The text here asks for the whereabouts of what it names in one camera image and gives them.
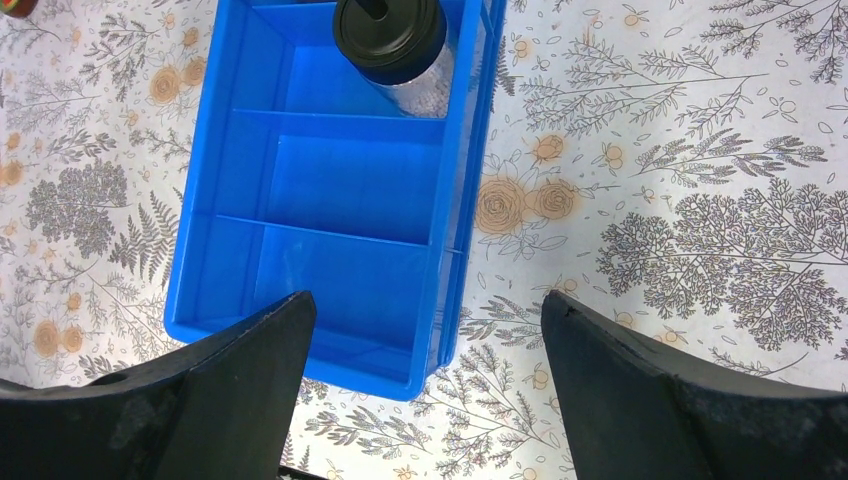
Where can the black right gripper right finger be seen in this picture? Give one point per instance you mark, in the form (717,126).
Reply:
(635,408)

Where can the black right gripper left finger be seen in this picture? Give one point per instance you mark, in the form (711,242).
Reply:
(218,408)

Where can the blue plastic divided bin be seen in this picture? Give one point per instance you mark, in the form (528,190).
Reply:
(303,177)

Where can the brown sauce bottle yellow cap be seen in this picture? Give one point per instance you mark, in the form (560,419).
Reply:
(17,8)

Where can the floral table mat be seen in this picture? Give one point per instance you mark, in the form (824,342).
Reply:
(679,165)

